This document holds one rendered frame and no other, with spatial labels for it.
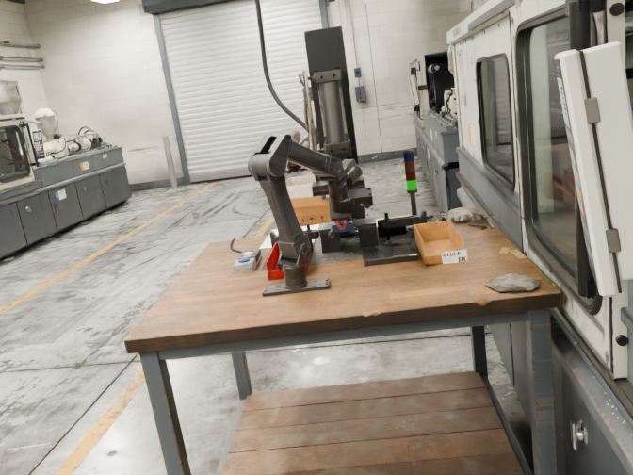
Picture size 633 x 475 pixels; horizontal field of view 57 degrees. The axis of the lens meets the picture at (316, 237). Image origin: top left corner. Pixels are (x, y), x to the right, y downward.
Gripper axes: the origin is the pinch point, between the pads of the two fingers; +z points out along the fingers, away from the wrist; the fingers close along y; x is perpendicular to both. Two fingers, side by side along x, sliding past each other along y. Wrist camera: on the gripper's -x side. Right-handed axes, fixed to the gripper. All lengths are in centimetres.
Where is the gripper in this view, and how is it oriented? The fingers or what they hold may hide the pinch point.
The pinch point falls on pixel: (342, 226)
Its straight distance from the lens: 196.1
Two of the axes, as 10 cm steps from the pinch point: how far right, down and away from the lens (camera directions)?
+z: 1.1, 7.0, 7.1
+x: -9.9, 1.0, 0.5
